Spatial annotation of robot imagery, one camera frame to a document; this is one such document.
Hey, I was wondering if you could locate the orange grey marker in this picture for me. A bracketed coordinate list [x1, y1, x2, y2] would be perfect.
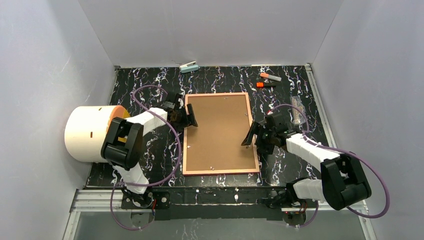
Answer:
[260, 72, 282, 82]

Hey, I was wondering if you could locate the purple cable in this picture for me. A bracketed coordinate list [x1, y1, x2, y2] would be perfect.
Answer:
[266, 103, 391, 229]
[110, 85, 182, 231]

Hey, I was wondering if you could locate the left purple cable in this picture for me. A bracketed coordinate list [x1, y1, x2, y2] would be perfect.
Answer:
[110, 85, 182, 231]

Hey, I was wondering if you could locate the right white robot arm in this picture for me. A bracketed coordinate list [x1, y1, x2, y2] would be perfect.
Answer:
[241, 114, 372, 210]

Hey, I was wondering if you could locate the brown cardboard backing board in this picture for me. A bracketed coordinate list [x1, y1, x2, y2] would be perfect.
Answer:
[185, 95, 258, 172]

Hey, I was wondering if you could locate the pink picture frame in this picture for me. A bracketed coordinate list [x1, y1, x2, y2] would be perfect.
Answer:
[182, 92, 261, 176]

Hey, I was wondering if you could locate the light blue stapler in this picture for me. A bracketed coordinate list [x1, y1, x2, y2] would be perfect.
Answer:
[179, 61, 200, 74]

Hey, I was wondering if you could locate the white cylinder container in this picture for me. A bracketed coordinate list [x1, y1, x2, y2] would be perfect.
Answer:
[64, 105, 130, 163]

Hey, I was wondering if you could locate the orange black marker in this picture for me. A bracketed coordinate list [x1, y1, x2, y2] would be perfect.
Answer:
[256, 82, 277, 88]

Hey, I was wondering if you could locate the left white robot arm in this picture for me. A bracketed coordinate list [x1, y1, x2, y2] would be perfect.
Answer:
[100, 93, 198, 195]

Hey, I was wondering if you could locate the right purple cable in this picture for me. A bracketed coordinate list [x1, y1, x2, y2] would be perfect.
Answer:
[266, 103, 391, 229]

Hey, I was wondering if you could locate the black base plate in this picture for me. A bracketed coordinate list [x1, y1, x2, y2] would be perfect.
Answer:
[121, 186, 316, 224]

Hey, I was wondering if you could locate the clear plastic packet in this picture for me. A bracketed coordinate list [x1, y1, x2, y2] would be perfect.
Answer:
[290, 96, 306, 126]

